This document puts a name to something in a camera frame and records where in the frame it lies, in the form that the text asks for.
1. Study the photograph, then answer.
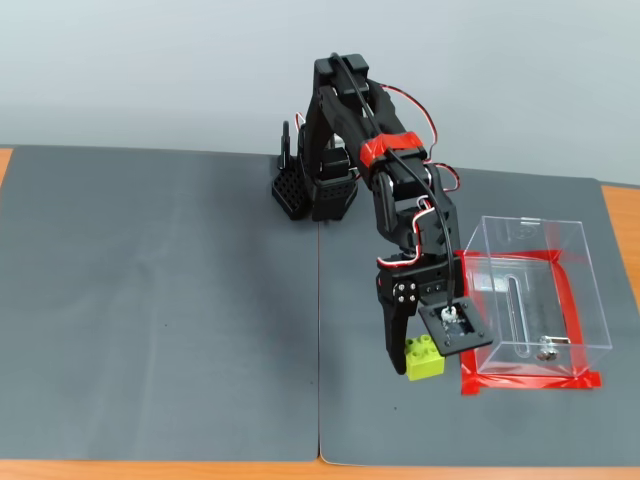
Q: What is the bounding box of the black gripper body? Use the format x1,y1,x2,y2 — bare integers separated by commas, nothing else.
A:
376,253,467,310

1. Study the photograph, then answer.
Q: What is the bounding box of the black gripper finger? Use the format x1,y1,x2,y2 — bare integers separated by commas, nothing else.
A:
376,271,421,376

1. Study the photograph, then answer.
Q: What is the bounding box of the green lego block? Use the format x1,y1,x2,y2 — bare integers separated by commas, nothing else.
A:
403,333,446,383

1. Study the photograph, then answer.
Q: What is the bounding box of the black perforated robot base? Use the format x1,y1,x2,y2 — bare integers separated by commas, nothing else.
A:
269,167,359,222

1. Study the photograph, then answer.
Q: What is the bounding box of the red tape band on arm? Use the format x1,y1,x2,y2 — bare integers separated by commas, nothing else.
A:
358,130,427,169

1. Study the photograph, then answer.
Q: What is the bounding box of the transparent plastic box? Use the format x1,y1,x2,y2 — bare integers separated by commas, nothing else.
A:
462,215,614,377

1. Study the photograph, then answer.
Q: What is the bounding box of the gray table mat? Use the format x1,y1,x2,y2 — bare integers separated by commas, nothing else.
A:
0,144,321,462
317,157,640,467

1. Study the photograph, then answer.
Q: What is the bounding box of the metal latch hardware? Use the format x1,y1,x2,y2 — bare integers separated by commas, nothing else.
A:
536,335,572,363

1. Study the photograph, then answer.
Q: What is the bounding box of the red tape square outline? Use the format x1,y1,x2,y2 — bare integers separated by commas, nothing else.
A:
457,248,604,397

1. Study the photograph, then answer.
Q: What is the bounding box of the black table clamp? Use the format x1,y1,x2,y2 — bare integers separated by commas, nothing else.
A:
277,119,294,170

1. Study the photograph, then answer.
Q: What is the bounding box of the white red servo wire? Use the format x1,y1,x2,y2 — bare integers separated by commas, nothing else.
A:
374,196,441,269

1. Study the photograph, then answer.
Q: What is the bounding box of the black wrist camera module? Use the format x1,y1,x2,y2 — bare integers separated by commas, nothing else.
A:
417,295,495,358

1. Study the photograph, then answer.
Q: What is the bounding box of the red black servo wire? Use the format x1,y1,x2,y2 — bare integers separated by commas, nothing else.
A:
378,82,462,194

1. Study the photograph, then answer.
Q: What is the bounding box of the black camera cable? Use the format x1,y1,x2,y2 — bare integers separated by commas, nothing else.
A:
329,52,457,315

